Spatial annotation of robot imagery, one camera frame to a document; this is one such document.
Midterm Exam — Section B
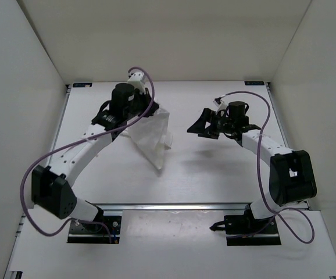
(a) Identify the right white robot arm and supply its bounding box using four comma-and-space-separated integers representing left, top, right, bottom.
187, 101, 317, 233

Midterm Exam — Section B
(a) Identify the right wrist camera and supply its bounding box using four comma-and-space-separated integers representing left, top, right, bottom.
213, 97, 227, 113

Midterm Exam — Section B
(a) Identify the aluminium front rail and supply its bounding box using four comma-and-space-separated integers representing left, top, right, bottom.
97, 203, 247, 211

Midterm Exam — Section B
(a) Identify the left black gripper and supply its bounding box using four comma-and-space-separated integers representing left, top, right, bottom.
127, 85, 160, 116

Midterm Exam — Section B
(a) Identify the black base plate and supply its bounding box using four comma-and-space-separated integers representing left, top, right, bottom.
209, 213, 281, 246
67, 215, 122, 245

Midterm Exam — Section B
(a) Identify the right blue corner label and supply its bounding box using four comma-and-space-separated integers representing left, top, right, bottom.
244, 81, 264, 86

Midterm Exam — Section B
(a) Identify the left blue corner label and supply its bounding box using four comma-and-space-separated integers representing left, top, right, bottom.
72, 83, 92, 88

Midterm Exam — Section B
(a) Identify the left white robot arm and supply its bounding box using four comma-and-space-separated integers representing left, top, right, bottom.
31, 81, 159, 231

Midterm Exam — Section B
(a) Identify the blue corner label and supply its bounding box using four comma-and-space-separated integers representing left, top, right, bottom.
244, 81, 264, 86
72, 83, 92, 88

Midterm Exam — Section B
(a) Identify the white pleated skirt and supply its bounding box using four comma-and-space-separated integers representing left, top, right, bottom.
122, 108, 173, 170

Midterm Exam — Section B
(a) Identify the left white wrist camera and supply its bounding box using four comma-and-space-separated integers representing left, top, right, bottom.
127, 71, 145, 91

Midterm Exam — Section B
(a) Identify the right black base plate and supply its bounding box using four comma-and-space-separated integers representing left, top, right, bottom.
209, 213, 281, 246

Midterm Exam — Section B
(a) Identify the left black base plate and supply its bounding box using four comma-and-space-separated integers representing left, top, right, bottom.
67, 215, 122, 245

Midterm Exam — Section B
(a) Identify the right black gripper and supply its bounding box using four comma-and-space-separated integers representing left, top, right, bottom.
187, 109, 234, 140

